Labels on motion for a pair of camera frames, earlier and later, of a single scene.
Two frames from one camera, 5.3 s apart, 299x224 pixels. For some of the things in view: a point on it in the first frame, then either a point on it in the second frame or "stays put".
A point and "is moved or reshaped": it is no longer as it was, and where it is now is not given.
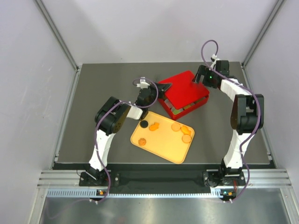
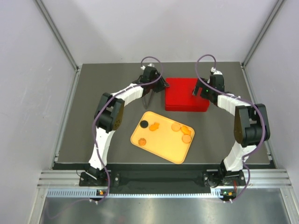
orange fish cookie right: [185, 130] stays put
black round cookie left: [144, 124] stays put
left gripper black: [161, 87] -> [162, 84]
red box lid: [183, 91] is moved or reshaped
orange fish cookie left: [153, 127] stays put
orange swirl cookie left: [142, 142] stays put
